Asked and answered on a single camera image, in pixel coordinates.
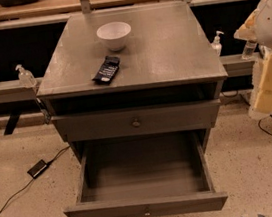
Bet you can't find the closed grey top drawer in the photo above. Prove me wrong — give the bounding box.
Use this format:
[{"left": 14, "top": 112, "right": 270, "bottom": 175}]
[{"left": 52, "top": 99, "right": 220, "bottom": 142}]

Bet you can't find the black adapter cable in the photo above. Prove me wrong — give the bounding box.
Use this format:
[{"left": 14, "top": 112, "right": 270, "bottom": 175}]
[{"left": 0, "top": 145, "right": 80, "bottom": 217}]

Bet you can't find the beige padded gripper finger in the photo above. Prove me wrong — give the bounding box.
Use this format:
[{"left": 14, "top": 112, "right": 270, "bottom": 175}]
[{"left": 248, "top": 51, "right": 272, "bottom": 120}]

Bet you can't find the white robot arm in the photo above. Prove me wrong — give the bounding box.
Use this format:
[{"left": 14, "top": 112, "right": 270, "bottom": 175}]
[{"left": 234, "top": 0, "right": 272, "bottom": 120}]

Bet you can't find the white ceramic bowl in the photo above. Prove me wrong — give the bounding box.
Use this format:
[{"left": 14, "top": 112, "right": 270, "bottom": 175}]
[{"left": 96, "top": 21, "right": 132, "bottom": 51}]

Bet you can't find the open grey middle drawer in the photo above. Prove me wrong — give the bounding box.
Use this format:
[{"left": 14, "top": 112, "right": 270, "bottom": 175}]
[{"left": 64, "top": 131, "right": 228, "bottom": 217}]

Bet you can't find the clear pump bottle left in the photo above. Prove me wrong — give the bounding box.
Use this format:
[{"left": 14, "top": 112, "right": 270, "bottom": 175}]
[{"left": 15, "top": 64, "right": 38, "bottom": 88}]

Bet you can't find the grey drawer cabinet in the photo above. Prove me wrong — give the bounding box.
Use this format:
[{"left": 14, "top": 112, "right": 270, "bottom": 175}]
[{"left": 26, "top": 0, "right": 248, "bottom": 217}]

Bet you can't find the clear plastic water bottle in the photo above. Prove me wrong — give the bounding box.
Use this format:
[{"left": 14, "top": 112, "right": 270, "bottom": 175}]
[{"left": 241, "top": 40, "right": 257, "bottom": 60}]

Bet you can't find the dark blue rxbar wrapper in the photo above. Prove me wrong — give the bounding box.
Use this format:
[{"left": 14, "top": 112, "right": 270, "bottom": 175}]
[{"left": 93, "top": 56, "right": 120, "bottom": 84}]

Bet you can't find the clear pump bottle right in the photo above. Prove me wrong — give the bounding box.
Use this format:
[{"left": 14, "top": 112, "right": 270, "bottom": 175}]
[{"left": 211, "top": 30, "right": 223, "bottom": 56}]

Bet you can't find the clear pump bottle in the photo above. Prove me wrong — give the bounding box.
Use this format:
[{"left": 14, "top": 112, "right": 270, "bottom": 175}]
[
  {"left": 15, "top": 64, "right": 38, "bottom": 88},
  {"left": 211, "top": 30, "right": 223, "bottom": 56}
]

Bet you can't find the black power adapter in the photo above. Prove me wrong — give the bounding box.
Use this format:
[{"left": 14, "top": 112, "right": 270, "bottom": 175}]
[{"left": 27, "top": 160, "right": 47, "bottom": 178}]

